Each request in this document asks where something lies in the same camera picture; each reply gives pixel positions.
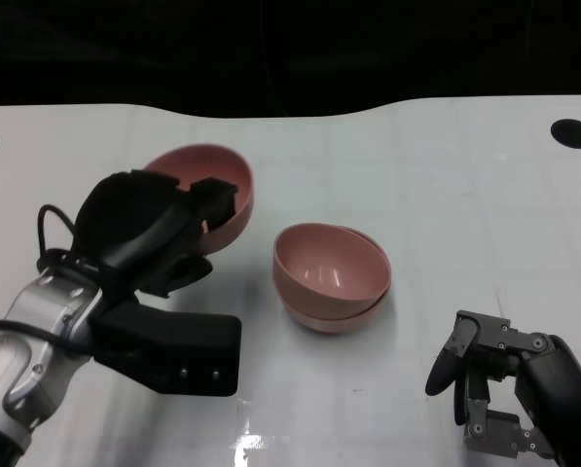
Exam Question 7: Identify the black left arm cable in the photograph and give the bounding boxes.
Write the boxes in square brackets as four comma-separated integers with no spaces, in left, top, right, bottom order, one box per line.
[0,318,96,356]
[36,203,106,273]

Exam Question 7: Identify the black backdrop curtain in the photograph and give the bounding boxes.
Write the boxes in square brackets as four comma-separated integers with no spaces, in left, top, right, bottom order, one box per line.
[0,0,581,120]

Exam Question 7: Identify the black round table grommet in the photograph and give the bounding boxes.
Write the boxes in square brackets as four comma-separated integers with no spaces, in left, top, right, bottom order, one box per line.
[549,118,581,149]

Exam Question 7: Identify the pink plastic bowl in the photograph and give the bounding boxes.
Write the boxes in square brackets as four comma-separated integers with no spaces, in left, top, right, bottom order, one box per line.
[143,143,256,254]
[272,222,392,317]
[280,224,394,335]

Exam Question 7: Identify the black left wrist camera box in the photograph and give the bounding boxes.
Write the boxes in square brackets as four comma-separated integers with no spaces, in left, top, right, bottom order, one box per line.
[91,291,242,398]

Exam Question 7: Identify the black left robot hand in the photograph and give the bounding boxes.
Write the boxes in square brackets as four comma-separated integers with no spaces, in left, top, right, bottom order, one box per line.
[73,169,237,298]

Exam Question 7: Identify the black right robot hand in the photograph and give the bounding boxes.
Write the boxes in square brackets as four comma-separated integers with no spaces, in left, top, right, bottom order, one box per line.
[424,309,581,467]

